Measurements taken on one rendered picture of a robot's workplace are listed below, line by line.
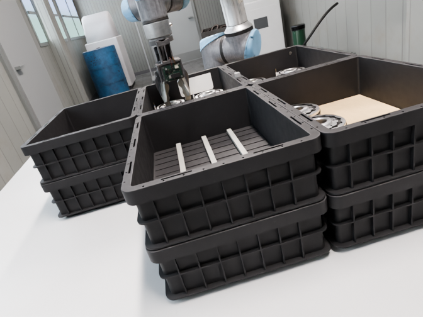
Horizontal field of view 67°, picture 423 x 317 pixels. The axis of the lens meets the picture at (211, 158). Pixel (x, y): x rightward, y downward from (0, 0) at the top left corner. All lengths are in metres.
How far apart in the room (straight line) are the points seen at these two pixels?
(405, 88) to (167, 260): 0.60
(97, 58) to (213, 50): 4.94
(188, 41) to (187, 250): 8.44
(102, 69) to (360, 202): 5.89
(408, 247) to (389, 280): 0.08
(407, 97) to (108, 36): 6.57
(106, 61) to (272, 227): 5.85
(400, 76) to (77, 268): 0.81
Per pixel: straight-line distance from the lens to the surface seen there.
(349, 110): 0.85
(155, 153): 0.84
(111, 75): 6.27
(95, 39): 7.13
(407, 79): 0.80
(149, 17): 0.95
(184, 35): 8.83
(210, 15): 8.98
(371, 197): 0.57
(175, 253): 0.52
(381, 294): 0.56
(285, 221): 0.52
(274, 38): 5.19
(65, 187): 0.95
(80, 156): 0.90
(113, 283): 0.69
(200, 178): 0.45
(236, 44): 1.34
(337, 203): 0.55
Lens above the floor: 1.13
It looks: 25 degrees down
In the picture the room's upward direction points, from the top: 15 degrees counter-clockwise
